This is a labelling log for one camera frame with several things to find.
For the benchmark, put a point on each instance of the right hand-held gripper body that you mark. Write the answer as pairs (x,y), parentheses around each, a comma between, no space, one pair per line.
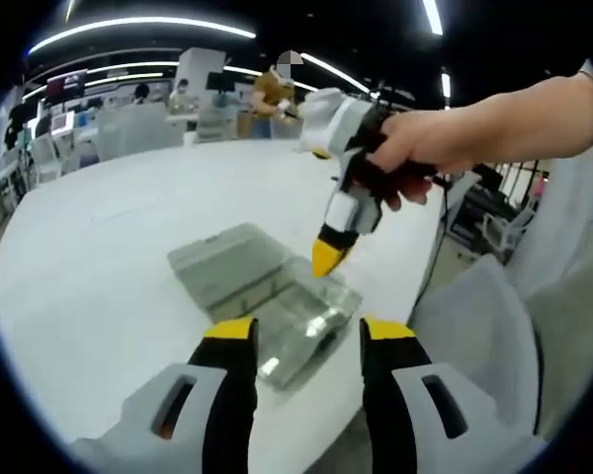
(336,128)

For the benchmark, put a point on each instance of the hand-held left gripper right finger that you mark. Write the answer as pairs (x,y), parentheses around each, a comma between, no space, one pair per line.
(474,434)

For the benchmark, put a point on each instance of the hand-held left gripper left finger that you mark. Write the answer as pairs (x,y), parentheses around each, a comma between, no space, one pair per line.
(138,434)

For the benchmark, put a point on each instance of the grey transparent dual guide fixture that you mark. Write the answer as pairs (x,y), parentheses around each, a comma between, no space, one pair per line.
(237,276)

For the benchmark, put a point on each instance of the person's right hand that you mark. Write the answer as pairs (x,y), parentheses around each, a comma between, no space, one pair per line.
(430,143)

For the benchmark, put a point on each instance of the grey mesh office chair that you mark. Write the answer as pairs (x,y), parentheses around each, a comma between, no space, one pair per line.
(474,336)

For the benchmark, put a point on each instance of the white swivel chair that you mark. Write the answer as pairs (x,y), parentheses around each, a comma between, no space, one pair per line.
(509,232)

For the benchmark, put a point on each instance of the grey partition panel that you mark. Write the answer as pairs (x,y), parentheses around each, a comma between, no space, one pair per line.
(138,131)

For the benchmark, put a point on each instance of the dark red wall screen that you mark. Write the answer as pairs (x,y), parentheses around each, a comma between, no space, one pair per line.
(66,84)

